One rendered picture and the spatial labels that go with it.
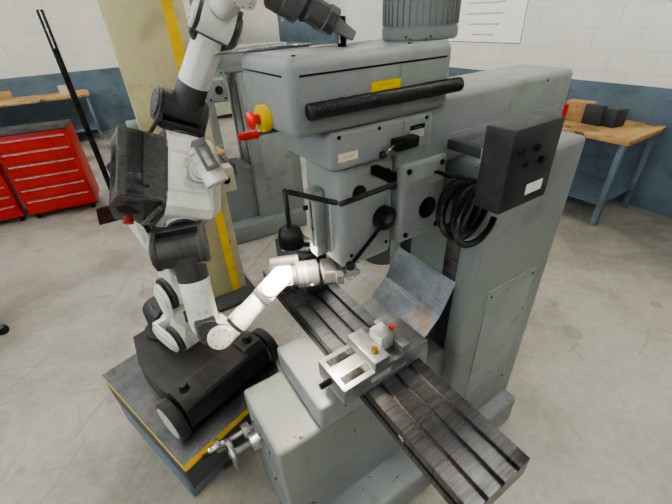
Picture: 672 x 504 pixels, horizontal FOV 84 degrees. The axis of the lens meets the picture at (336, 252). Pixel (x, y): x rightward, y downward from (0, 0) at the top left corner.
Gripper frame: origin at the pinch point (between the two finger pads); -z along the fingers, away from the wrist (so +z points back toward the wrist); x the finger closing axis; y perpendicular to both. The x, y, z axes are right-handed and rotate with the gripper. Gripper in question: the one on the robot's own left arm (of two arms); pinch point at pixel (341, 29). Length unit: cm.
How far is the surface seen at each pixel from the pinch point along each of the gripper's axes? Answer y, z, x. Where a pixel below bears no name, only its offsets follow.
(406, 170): -22.1, -30.2, 8.1
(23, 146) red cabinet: -219, 164, -394
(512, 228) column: -25, -81, 7
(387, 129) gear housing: -14.8, -17.8, 10.2
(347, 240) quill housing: -46, -22, 12
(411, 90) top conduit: -4.7, -17.0, 13.3
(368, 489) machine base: -150, -85, 23
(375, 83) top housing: -7.2, -8.4, 12.6
